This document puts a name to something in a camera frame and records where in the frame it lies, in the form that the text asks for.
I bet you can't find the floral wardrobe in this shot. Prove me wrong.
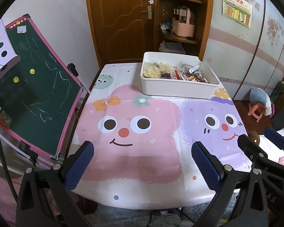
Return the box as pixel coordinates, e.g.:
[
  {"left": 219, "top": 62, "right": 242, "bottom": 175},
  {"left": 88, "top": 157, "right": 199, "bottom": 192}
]
[{"left": 201, "top": 0, "right": 284, "bottom": 101}]

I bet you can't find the wall poster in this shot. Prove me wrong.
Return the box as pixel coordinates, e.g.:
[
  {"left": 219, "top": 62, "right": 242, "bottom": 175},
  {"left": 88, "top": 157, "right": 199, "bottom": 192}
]
[{"left": 222, "top": 0, "right": 253, "bottom": 28}]

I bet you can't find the black cable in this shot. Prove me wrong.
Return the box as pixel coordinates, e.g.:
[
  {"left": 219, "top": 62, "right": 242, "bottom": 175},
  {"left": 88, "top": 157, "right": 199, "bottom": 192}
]
[{"left": 0, "top": 116, "right": 18, "bottom": 204}]

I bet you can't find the wooden corner shelf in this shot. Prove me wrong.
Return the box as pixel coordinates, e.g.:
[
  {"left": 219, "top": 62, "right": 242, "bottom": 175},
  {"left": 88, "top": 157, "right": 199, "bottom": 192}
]
[{"left": 157, "top": 0, "right": 215, "bottom": 58}]

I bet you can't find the dark wooden cabinet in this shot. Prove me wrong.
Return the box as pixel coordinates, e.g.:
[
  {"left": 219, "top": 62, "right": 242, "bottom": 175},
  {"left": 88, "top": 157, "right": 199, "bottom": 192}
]
[{"left": 270, "top": 80, "right": 284, "bottom": 128}]

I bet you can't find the pink plastic stool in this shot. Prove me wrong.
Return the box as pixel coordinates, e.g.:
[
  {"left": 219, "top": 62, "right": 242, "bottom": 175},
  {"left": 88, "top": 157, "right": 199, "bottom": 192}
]
[{"left": 248, "top": 102, "right": 267, "bottom": 123}]

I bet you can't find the black easel clamp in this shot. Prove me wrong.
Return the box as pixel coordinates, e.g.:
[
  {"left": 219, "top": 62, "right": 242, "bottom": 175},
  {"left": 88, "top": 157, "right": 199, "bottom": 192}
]
[{"left": 67, "top": 63, "right": 79, "bottom": 76}]

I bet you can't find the white plastic bin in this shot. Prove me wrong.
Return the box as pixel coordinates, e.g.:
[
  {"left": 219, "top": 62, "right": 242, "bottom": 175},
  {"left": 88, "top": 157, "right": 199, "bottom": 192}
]
[{"left": 140, "top": 51, "right": 220, "bottom": 99}]

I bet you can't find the stack of books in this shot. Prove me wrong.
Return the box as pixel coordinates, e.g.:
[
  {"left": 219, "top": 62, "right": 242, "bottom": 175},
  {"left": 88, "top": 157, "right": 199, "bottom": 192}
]
[{"left": 160, "top": 41, "right": 186, "bottom": 55}]

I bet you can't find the noodle crisp packet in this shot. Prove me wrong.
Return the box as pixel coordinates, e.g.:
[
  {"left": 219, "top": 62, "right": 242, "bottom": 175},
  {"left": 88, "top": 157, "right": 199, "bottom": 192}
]
[{"left": 159, "top": 62, "right": 173, "bottom": 72}]

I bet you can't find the brown wooden ball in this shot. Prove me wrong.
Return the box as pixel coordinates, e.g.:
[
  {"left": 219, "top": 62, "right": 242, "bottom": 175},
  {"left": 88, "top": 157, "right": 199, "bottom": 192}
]
[{"left": 248, "top": 131, "right": 261, "bottom": 146}]

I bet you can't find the colourful picture card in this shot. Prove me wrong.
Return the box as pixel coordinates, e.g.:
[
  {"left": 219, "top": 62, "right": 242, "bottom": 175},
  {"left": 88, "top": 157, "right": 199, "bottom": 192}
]
[{"left": 0, "top": 101, "right": 13, "bottom": 128}]

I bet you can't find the cartoon monster tablecloth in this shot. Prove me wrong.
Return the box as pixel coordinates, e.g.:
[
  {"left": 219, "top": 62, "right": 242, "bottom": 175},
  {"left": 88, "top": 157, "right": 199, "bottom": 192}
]
[{"left": 70, "top": 63, "right": 254, "bottom": 210}]

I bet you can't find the brown wooden door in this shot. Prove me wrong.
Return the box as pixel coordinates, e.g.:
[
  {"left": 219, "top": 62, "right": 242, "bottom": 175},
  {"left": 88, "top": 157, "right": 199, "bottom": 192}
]
[{"left": 84, "top": 0, "right": 161, "bottom": 64}]

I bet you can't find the yellow puff snack bag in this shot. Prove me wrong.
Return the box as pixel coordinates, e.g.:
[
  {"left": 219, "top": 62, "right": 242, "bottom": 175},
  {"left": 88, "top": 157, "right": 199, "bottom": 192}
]
[{"left": 143, "top": 62, "right": 161, "bottom": 78}]

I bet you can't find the metal door handle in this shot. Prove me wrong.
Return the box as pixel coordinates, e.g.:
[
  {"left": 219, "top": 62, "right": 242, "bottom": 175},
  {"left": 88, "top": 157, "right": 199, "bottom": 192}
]
[{"left": 141, "top": 5, "right": 153, "bottom": 19}]

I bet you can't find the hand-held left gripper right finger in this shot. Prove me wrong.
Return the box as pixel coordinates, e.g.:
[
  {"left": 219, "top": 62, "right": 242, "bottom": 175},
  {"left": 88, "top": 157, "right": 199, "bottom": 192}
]
[{"left": 191, "top": 141, "right": 269, "bottom": 227}]

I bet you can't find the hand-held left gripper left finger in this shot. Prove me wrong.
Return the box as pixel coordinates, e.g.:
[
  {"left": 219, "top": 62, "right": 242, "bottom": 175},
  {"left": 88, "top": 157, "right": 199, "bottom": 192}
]
[{"left": 15, "top": 141, "right": 95, "bottom": 227}]

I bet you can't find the green chalkboard pink frame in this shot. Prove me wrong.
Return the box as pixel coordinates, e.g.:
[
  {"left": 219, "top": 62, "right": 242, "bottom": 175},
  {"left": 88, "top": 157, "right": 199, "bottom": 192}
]
[{"left": 0, "top": 14, "right": 84, "bottom": 163}]

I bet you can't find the pink basket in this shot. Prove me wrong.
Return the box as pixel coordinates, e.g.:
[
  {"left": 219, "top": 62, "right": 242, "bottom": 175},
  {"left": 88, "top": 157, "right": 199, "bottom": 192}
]
[{"left": 172, "top": 6, "right": 196, "bottom": 38}]

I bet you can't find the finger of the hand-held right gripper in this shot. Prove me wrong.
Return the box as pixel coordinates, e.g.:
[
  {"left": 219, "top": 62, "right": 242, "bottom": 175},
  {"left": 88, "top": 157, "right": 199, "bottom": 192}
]
[
  {"left": 264, "top": 126, "right": 284, "bottom": 152},
  {"left": 237, "top": 134, "right": 284, "bottom": 182}
]

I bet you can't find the pink stool with cushion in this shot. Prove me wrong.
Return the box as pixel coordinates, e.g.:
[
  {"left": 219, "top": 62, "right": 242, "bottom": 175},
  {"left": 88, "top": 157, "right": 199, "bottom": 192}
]
[{"left": 250, "top": 87, "right": 272, "bottom": 116}]

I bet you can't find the white perforated board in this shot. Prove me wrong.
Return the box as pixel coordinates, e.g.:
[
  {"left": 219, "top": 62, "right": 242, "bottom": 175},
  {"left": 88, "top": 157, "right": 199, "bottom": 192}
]
[{"left": 0, "top": 19, "right": 20, "bottom": 81}]

